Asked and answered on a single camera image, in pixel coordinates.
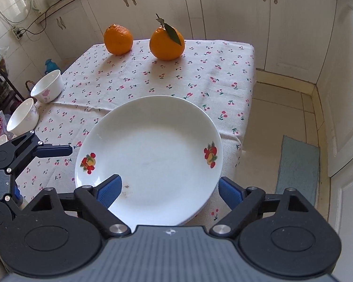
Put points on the white bowl pink flower print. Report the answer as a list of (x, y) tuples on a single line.
[(47, 86)]

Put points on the orange with green leaf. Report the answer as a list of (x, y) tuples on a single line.
[(164, 45)]

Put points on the cherry print tablecloth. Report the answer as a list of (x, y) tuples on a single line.
[(194, 73)]

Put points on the white power strip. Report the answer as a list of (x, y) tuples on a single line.
[(17, 33)]

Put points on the white electric kettle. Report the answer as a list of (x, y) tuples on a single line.
[(38, 4)]

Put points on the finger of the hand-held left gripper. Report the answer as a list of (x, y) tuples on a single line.
[(56, 150), (17, 195)]

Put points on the blue plastic jug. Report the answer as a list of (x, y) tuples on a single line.
[(51, 66)]

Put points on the bumpy orange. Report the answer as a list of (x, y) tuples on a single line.
[(118, 39)]

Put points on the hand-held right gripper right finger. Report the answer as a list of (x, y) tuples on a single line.
[(231, 192)]

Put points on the teal floor mat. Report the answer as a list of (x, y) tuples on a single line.
[(297, 167)]

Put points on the small white fruit-print plate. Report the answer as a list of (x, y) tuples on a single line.
[(153, 147)]

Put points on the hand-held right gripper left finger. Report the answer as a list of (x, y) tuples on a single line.
[(108, 189)]

